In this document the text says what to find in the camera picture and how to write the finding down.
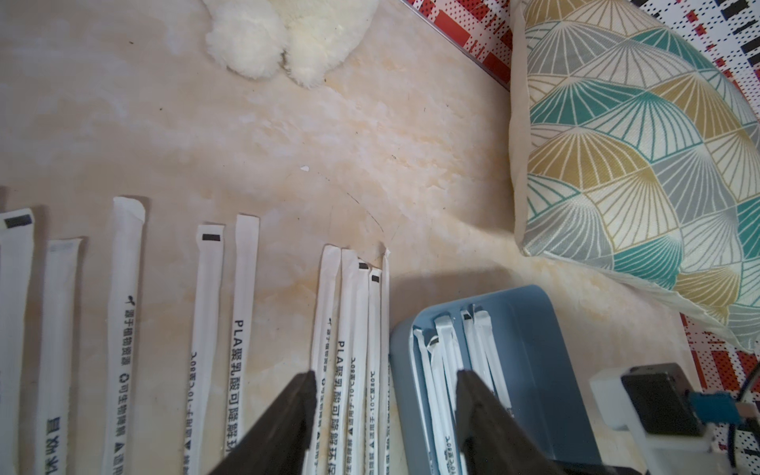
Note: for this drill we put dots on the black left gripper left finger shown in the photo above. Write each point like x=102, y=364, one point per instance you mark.
x=278, y=441

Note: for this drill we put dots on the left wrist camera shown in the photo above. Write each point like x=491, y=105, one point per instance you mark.
x=676, y=428

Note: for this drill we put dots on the geometric fan pattern pillow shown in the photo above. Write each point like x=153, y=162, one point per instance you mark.
x=632, y=154

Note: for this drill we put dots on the white paper straw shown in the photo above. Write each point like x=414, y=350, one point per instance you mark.
x=443, y=350
x=247, y=236
x=129, y=218
x=17, y=252
x=347, y=429
x=210, y=241
x=52, y=425
x=320, y=349

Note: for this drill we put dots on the white plush toy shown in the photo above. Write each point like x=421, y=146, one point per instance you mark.
x=256, y=38

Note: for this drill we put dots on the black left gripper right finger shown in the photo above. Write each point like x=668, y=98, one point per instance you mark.
x=488, y=437

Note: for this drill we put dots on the blue plastic storage tray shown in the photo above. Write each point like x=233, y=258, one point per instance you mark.
x=546, y=399

